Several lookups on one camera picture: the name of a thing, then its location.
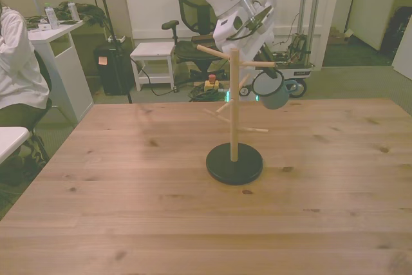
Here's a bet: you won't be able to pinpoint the camouflage cloth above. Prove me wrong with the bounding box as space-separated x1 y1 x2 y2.
53 1 109 26

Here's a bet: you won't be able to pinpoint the black mesh office chair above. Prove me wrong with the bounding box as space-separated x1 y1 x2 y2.
160 0 233 91

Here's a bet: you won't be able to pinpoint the white wooden stool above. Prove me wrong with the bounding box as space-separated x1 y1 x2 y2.
130 42 177 92

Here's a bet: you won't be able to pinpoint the clear plastic bottle green cap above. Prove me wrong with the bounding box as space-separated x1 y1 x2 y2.
44 3 59 30
66 0 80 22

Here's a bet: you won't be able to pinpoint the yellow emergency stop button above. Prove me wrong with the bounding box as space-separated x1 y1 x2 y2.
204 74 221 93

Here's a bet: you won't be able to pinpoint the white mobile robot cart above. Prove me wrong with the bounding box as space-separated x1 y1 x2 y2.
239 0 324 99

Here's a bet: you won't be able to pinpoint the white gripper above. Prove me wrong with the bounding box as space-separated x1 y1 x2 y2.
213 6 278 80

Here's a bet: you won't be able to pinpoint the white desk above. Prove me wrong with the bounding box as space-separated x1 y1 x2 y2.
27 19 96 124

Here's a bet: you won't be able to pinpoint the coiled black cables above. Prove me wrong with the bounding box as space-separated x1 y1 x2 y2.
188 84 230 102

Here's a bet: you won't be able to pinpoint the black box with orange note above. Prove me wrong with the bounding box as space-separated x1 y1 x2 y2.
93 44 135 96

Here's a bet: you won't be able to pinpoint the wooden mug tree black base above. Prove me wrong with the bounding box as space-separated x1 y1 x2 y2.
196 44 277 186

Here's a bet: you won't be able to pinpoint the seated person white shirt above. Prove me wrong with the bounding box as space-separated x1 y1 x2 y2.
0 0 54 189

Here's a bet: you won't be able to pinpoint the cardboard box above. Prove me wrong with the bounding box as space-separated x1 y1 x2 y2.
328 26 355 46

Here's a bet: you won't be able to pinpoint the small white side table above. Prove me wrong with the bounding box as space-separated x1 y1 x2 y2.
0 126 30 165

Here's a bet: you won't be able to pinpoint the blue enamel mug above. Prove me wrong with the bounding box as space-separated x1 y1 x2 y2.
252 69 299 111

